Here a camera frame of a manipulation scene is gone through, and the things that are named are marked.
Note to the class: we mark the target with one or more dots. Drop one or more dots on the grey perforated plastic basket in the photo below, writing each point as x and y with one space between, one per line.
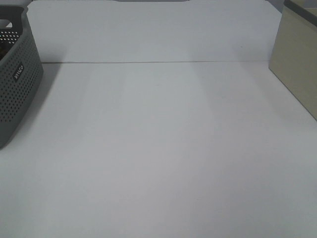
21 70

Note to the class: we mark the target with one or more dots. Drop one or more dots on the beige fabric storage box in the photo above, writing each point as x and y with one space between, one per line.
294 55

